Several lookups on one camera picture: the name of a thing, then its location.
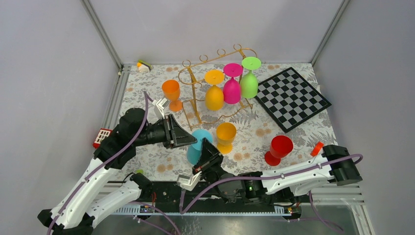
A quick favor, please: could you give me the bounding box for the red white small block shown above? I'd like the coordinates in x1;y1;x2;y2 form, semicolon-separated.
92;128;112;149

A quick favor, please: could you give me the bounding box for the magenta plastic wine glass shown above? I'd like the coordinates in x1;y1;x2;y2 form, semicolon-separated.
223;63;243;104

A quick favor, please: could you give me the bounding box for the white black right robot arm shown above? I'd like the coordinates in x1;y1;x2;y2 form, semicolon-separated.
192;138;363;204

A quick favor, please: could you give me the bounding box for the yellow plastic wine glass front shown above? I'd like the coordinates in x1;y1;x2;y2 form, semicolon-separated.
216;122;237;155

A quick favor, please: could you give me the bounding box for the floral patterned table mat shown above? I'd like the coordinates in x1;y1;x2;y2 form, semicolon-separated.
115;65;337;181

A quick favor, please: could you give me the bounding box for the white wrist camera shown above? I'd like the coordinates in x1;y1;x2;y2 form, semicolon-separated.
152;97;169;119
176;172;201;191

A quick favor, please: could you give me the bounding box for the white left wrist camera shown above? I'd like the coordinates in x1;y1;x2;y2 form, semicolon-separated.
152;97;169;119

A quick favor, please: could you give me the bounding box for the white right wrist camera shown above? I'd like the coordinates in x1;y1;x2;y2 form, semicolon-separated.
176;172;201;191

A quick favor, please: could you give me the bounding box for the yellow plastic wine glass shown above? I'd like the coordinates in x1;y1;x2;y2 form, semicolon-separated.
205;70;225;111
216;122;237;155

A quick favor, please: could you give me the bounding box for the orange white green toy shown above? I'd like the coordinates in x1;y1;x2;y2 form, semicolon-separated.
137;60;153;73

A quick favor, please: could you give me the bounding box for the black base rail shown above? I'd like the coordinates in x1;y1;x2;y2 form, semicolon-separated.
120;180;325;215

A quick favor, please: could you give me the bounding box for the green plastic wine glass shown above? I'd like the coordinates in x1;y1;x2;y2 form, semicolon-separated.
240;56;261;99

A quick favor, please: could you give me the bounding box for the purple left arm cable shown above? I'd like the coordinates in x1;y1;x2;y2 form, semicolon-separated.
46;91;182;235

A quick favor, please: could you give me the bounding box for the black white checkerboard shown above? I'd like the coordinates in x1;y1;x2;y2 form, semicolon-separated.
254;67;332;133

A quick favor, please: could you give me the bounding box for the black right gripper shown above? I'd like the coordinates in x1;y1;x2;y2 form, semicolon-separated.
192;138;225;192

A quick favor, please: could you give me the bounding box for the small orange red piece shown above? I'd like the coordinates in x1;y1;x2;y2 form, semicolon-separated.
310;142;324;157

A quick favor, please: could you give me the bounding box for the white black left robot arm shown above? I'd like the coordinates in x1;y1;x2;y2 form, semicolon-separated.
38;108;197;235

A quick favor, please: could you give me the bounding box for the red plastic wine glass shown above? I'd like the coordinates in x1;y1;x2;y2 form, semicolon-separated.
264;135;294;166

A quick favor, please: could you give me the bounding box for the blue plastic wine glass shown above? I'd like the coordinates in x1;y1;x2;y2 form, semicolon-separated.
186;129;213;165

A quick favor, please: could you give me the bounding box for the orange plastic wine glass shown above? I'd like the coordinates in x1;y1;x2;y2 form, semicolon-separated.
161;79;183;112

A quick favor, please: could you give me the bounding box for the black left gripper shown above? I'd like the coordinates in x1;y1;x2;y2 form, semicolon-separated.
134;114;198;149

